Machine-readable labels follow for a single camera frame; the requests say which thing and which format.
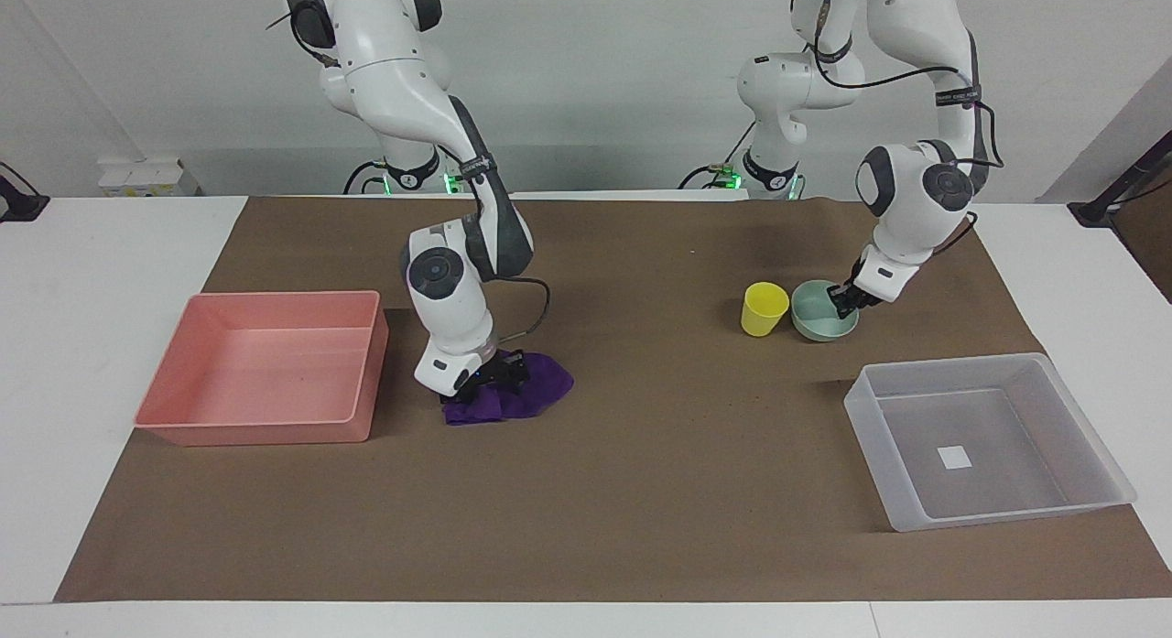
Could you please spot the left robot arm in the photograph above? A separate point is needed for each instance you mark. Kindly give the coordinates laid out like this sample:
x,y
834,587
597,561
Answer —
x,y
916,194

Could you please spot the black stand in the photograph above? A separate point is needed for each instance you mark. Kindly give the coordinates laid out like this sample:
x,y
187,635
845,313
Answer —
x,y
1112,194
18,201

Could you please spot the light green bowl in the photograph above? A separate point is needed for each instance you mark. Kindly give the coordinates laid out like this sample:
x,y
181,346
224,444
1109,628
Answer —
x,y
818,319

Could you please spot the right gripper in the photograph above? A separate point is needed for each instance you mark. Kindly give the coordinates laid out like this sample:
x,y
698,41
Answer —
x,y
509,371

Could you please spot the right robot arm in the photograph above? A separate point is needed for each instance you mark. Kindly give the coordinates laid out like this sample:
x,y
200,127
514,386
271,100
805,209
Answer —
x,y
385,61

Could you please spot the yellow plastic cup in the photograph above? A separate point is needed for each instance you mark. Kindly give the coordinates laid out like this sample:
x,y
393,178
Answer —
x,y
763,310

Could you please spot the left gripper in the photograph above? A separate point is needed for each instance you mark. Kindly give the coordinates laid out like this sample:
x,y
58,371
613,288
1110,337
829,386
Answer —
x,y
856,293

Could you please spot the white box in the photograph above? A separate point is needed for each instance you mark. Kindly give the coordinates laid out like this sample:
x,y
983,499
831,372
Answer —
x,y
146,178

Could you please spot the pink plastic tray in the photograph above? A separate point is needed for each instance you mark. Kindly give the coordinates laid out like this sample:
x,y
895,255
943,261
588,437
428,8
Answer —
x,y
265,368

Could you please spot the purple cloth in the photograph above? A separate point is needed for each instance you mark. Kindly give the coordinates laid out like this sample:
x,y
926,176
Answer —
x,y
540,391

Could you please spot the clear plastic bin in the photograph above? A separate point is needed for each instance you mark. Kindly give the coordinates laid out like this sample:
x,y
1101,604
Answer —
x,y
984,446

